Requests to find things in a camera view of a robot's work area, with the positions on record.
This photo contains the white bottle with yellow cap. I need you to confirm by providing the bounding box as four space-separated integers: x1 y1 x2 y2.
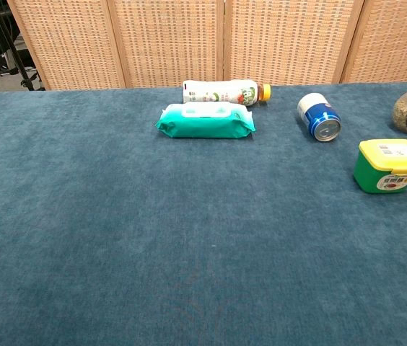
182 79 272 107

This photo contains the blue velvet tablecloth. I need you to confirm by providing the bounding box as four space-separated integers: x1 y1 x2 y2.
0 81 407 346

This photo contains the green tub with yellow lid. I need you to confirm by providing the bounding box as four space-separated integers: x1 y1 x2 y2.
353 138 407 195

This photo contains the woven wooden folding screen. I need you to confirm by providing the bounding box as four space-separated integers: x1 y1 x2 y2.
6 0 407 91

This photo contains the blue and white drink can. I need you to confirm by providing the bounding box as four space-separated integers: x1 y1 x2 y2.
297 92 342 143

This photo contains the black tripod stand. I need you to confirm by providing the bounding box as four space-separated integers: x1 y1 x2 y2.
0 0 45 92

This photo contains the teal wet wipes pack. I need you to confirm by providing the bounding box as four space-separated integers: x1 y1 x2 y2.
155 101 257 140

